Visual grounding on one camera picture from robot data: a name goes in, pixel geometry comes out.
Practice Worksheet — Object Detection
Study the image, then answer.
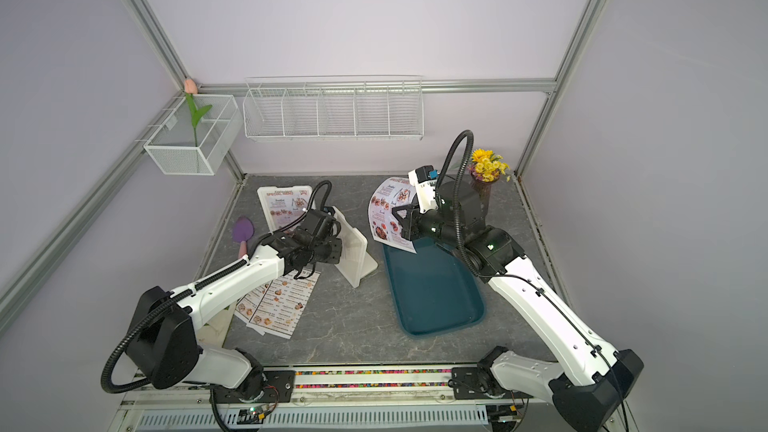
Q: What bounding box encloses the dark glass vase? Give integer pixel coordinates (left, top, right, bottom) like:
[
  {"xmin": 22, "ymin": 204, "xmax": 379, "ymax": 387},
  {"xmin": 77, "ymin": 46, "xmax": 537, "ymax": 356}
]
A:
[{"xmin": 473, "ymin": 179, "xmax": 493, "ymax": 219}]

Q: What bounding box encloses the pink artificial tulip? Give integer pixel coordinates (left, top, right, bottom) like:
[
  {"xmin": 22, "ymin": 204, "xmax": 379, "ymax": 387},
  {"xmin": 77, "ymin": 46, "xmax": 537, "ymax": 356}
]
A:
[{"xmin": 184, "ymin": 78, "xmax": 212, "ymax": 147}]

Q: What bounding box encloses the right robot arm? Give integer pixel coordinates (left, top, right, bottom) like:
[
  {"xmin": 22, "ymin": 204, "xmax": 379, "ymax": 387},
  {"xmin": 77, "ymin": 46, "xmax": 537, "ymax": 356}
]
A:
[{"xmin": 391, "ymin": 172, "xmax": 644, "ymax": 431}]

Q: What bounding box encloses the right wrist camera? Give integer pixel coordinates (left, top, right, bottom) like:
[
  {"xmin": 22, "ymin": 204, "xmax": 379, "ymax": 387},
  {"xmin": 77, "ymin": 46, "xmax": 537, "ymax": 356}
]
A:
[{"xmin": 408, "ymin": 165, "xmax": 439, "ymax": 214}]

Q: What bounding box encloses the yellow flower bouquet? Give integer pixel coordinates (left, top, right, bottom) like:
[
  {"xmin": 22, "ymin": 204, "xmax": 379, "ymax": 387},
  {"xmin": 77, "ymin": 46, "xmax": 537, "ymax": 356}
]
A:
[{"xmin": 469, "ymin": 149, "xmax": 510, "ymax": 184}]

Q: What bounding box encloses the teal plastic tray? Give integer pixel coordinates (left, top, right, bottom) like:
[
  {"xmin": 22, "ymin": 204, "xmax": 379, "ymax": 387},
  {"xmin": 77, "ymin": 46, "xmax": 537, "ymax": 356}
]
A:
[{"xmin": 383, "ymin": 238, "xmax": 486, "ymax": 338}]

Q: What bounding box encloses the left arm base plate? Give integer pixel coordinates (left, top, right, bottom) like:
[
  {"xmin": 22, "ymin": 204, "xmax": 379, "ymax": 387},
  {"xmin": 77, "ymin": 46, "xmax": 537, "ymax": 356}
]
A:
[{"xmin": 213, "ymin": 369, "xmax": 296, "ymax": 404}]

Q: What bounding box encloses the white mesh wall basket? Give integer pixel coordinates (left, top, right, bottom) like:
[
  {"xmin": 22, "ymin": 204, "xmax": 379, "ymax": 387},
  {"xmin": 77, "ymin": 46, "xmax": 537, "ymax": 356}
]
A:
[{"xmin": 144, "ymin": 94, "xmax": 244, "ymax": 176}]

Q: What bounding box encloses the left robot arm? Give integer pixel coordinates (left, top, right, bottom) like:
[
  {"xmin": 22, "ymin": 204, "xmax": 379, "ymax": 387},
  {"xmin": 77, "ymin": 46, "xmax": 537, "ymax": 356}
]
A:
[{"xmin": 100, "ymin": 207, "xmax": 342, "ymax": 401}]

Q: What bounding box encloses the dim sum menu sheet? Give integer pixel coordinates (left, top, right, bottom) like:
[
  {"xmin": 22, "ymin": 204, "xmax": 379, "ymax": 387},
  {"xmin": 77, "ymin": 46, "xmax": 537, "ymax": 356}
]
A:
[{"xmin": 235, "ymin": 282, "xmax": 271, "ymax": 324}]

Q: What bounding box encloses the white vented cable duct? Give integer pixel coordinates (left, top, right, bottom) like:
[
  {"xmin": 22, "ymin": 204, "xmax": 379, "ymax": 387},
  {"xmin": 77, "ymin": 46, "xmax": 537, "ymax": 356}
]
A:
[{"xmin": 132, "ymin": 405, "xmax": 490, "ymax": 431}]

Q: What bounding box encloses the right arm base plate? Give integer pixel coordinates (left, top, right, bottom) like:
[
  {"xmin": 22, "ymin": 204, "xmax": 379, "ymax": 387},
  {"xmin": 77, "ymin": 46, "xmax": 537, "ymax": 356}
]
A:
[{"xmin": 448, "ymin": 366, "xmax": 512, "ymax": 400}]

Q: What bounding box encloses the white wire wall shelf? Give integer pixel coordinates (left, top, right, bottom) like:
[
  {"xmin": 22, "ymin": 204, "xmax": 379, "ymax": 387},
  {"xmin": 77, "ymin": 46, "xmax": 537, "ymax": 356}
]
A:
[{"xmin": 243, "ymin": 75, "xmax": 425, "ymax": 141}]

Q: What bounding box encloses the white menu holder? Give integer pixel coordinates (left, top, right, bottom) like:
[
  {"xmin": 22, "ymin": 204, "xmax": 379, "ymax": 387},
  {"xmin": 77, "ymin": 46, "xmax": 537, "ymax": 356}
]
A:
[
  {"xmin": 333, "ymin": 207, "xmax": 378, "ymax": 288},
  {"xmin": 256, "ymin": 184, "xmax": 314, "ymax": 234}
]

